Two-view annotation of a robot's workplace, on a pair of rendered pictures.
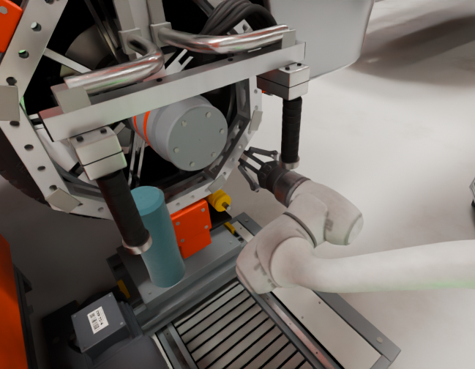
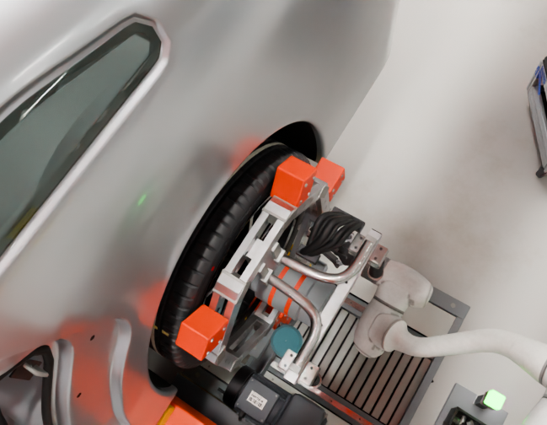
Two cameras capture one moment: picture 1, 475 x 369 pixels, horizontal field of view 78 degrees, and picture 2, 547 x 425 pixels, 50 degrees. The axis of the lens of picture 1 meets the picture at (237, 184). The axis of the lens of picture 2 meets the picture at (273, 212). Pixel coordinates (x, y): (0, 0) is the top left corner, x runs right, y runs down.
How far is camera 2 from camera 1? 1.28 m
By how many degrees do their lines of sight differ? 30
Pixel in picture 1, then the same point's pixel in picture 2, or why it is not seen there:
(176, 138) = not seen: hidden behind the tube
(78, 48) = not seen: hidden behind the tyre
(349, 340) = (429, 314)
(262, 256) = (375, 341)
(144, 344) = (298, 400)
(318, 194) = (399, 281)
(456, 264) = (483, 346)
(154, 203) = (298, 342)
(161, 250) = not seen: hidden behind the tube
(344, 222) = (421, 299)
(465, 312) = (521, 245)
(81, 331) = (251, 411)
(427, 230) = (486, 158)
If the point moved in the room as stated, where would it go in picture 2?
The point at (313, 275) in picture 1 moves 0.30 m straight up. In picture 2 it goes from (413, 352) to (426, 336)
